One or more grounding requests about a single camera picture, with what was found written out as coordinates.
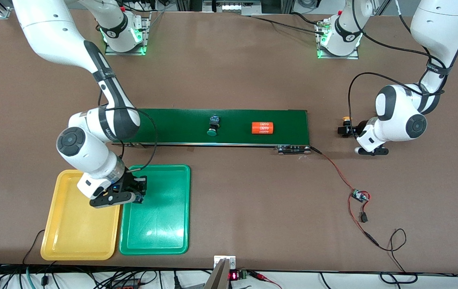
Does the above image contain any red clip lead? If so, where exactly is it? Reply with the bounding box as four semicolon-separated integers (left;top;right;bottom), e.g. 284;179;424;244
248;271;282;289

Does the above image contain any small green controller board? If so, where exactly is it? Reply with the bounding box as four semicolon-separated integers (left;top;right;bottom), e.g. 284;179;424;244
352;189;371;203

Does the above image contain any orange cylinder marked 4680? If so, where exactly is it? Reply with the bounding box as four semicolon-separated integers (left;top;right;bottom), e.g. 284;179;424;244
251;122;274;135

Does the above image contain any aluminium frame rack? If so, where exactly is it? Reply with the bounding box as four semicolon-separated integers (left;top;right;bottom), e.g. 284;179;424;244
175;0;294;16

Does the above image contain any black base power cable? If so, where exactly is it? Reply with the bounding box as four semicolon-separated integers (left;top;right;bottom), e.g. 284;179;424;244
249;15;328;35

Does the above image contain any yellow plastic tray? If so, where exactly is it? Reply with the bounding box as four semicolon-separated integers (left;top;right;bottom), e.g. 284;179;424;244
40;169;125;261

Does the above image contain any thin black looped cable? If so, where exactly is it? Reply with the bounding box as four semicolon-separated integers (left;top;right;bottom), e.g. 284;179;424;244
368;228;418;284

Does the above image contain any green belt conveyor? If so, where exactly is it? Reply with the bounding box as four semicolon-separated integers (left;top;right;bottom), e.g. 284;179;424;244
111;108;312;155

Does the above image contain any red and black wire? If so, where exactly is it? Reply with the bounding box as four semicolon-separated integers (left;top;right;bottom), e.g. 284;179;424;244
309;147;379;246

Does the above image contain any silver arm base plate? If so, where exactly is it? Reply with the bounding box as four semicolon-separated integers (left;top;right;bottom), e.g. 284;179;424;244
317;20;359;60
104;12;151;56

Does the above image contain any orange power strip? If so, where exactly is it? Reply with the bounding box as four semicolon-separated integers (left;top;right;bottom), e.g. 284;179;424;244
110;279;141;289

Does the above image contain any green plastic tray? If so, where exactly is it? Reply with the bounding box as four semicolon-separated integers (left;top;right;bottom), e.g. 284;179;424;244
119;165;191;256

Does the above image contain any grey metal pole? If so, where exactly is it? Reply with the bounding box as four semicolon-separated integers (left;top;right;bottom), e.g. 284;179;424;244
203;259;230;289

